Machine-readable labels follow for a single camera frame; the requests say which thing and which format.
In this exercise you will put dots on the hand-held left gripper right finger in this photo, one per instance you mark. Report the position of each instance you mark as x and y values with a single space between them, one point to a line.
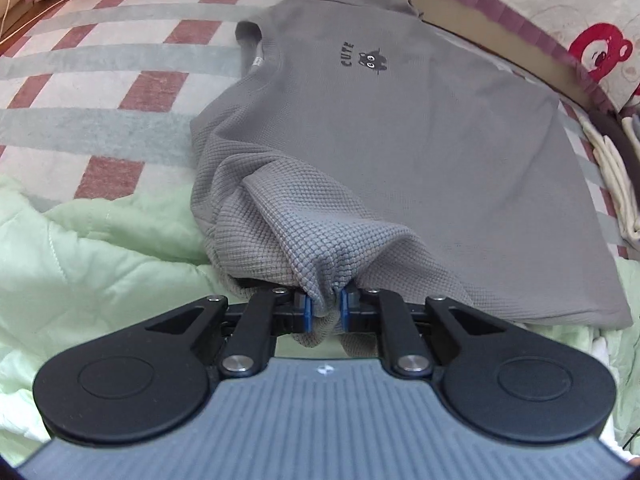
344 311

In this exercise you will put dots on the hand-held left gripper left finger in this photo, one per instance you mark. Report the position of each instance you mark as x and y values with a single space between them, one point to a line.
306 313

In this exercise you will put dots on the grey waffle-knit t-shirt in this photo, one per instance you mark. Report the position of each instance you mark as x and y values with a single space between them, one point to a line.
400 160

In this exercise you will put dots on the light green quilt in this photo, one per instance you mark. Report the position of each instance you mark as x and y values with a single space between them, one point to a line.
100 260

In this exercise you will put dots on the striped printed bed blanket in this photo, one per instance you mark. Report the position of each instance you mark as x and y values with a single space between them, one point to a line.
100 110

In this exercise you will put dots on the cream folded cloth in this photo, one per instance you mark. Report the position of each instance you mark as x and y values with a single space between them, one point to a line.
612 170

